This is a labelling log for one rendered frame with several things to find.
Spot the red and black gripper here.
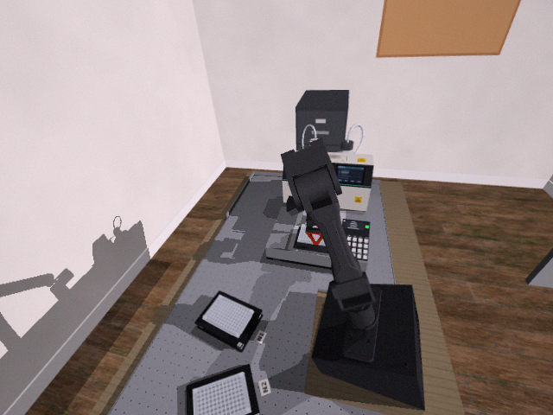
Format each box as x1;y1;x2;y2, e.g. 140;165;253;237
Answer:
306;220;323;245

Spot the white well plate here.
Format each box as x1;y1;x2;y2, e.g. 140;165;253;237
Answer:
297;224;326;246
193;372;251;415
202;295;254;338

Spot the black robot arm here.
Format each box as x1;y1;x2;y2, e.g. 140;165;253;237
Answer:
281;138;382;362

